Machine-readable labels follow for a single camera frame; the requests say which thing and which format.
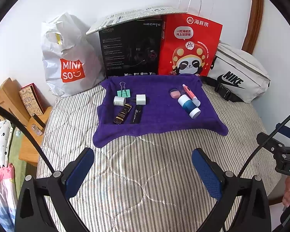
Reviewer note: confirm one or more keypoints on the white charger plug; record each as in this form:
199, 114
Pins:
141, 99

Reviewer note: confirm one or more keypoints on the black cardboard box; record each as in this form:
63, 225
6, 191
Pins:
125, 53

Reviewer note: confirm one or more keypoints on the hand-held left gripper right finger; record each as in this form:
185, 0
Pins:
205, 171

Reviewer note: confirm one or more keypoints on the white dotted cloth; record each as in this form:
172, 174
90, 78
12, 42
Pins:
1, 137

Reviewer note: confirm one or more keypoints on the black box with gold print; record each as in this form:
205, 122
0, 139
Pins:
122, 114

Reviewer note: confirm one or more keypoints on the white waist bag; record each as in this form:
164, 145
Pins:
239, 60

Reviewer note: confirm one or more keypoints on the mint green binder clip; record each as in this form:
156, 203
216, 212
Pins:
124, 93

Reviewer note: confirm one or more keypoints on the patterned book with red edge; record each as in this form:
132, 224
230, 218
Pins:
30, 99

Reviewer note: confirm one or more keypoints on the green sheet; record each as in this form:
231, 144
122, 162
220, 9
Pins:
19, 159

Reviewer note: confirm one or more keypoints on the grey printed cardboard sheet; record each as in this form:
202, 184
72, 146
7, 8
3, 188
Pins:
125, 19

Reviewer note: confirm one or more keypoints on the small glass jar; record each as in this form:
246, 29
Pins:
36, 129

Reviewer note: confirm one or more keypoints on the pink printed cloth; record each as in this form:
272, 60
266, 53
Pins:
2, 195

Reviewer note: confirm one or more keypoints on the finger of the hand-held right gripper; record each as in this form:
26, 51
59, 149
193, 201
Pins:
288, 131
270, 142

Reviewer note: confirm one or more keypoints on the pink round case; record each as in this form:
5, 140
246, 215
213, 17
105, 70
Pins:
176, 93

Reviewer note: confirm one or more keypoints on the brown wooden headboard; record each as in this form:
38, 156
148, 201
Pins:
254, 17

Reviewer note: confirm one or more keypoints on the wooden nightstand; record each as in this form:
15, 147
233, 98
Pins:
26, 152

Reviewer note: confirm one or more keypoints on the red paper bag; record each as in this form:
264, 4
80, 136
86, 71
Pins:
195, 41

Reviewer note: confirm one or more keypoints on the white plastic shopping bag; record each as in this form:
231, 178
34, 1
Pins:
53, 60

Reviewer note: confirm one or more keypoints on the striped quilt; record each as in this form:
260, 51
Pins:
125, 186

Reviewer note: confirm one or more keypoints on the white cylindrical container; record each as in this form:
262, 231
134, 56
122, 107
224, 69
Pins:
119, 101

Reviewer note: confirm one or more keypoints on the blue and white bottle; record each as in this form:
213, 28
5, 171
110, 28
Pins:
188, 105

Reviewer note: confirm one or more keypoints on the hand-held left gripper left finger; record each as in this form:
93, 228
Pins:
78, 171

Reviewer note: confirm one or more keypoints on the pink pen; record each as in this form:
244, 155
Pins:
188, 91

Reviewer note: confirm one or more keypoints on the purple towel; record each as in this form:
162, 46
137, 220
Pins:
159, 116

